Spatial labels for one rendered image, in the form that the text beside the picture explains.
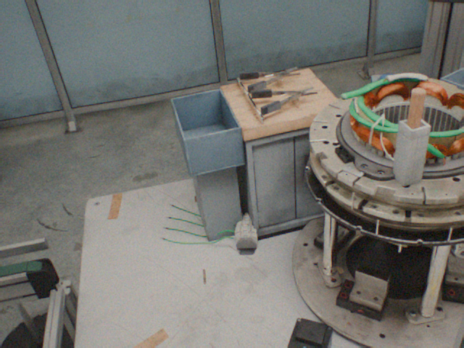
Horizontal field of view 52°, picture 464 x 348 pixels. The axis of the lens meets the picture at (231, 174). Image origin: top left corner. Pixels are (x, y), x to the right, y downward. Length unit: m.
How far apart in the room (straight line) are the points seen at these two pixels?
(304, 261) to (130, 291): 0.35
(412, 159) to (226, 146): 0.36
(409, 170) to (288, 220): 0.43
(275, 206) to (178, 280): 0.25
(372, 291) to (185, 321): 0.34
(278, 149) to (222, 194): 0.15
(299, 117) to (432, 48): 0.45
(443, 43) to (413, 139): 0.60
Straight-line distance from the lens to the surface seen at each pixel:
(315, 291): 0.93
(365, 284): 0.89
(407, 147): 0.66
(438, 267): 0.82
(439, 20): 1.21
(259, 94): 0.93
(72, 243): 2.38
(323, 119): 0.83
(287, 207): 1.02
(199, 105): 1.02
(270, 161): 0.94
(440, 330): 0.91
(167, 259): 1.05
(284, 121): 0.89
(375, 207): 0.71
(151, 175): 2.64
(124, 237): 1.13
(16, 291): 1.22
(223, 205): 1.00
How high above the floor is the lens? 1.52
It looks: 37 degrees down
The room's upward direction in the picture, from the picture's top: 7 degrees counter-clockwise
